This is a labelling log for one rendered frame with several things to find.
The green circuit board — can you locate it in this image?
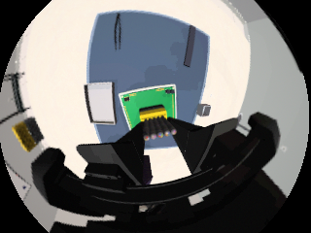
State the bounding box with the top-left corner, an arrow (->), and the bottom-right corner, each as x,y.
121,86 -> 175,129

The blue-grey flat mat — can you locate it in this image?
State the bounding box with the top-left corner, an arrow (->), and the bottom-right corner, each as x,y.
86,9 -> 211,144

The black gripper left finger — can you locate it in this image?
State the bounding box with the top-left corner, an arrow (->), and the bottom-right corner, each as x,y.
75,121 -> 145,185

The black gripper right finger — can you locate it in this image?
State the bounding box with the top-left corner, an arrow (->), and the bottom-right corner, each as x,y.
167,116 -> 238,175

